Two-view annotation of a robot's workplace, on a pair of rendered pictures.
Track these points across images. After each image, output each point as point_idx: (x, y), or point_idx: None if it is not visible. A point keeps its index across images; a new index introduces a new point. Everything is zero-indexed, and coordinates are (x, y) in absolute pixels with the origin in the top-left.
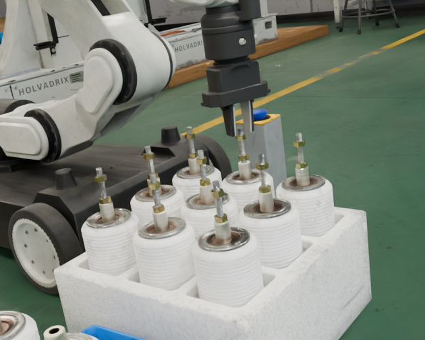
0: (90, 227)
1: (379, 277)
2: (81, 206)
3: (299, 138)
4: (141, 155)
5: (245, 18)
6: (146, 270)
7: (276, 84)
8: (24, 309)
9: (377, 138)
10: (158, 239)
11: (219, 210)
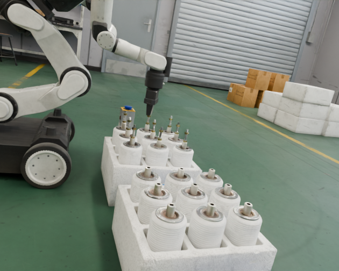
0: (132, 147)
1: None
2: (66, 143)
3: (171, 117)
4: (46, 121)
5: (167, 76)
6: (159, 161)
7: None
8: (45, 196)
9: (91, 119)
10: (165, 149)
11: (186, 138)
